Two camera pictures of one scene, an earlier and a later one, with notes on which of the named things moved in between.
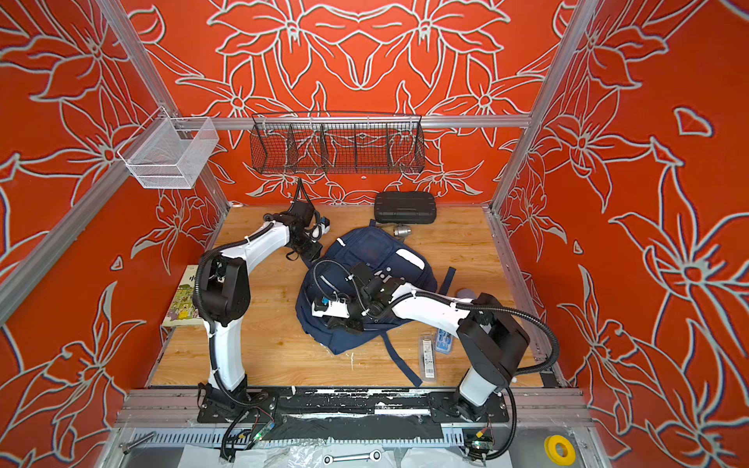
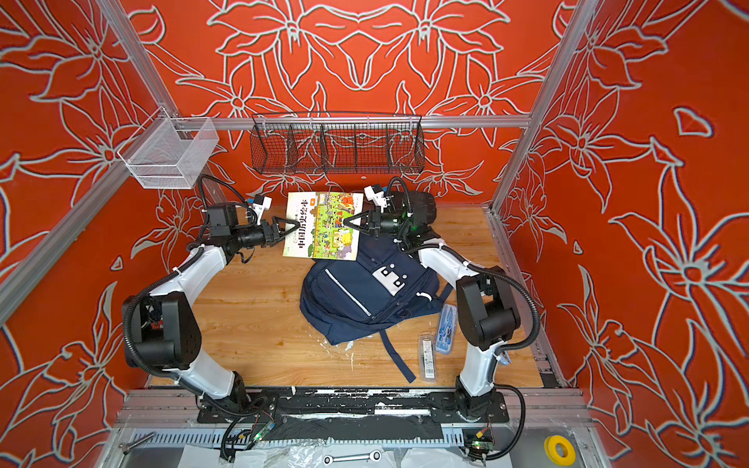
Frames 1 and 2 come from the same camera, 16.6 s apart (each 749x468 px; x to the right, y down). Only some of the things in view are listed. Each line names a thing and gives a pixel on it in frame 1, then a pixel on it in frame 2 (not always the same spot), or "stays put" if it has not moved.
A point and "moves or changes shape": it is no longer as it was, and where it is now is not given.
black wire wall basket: [329, 142] stays put
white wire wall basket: [170, 152] stays put
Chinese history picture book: [182, 311] moves or changes shape
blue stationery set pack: [443, 341] stays put
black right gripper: [335, 322] → [367, 215]
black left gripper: [313, 252] → [270, 232]
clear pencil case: [428, 370] stays put
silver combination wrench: [374, 455] stays put
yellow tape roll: [559, 449] stays put
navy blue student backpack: [331, 264] moves or changes shape
